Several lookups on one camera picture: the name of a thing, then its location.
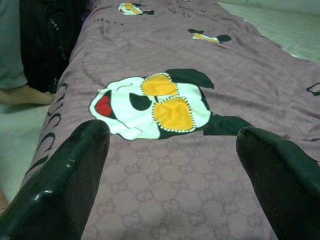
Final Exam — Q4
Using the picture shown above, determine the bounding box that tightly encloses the pink cartoon mouse blanket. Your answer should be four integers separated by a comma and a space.
21, 0, 320, 240

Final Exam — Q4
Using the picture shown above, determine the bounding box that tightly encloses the black printed hanging cloth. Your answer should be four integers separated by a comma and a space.
19, 0, 87, 94

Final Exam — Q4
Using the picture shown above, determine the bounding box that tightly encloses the person's grey trouser leg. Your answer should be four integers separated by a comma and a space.
0, 0, 29, 90

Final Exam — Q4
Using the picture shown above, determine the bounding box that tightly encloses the person's bare foot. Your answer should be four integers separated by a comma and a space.
0, 84, 55, 106

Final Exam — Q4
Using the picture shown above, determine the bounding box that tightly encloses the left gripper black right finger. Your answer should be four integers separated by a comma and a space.
235, 126, 320, 240

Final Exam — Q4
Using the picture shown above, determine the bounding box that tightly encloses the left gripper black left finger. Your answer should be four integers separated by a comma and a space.
0, 119, 111, 240

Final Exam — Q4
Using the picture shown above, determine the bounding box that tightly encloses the grey quilted mattress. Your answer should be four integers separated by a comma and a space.
216, 0, 320, 62

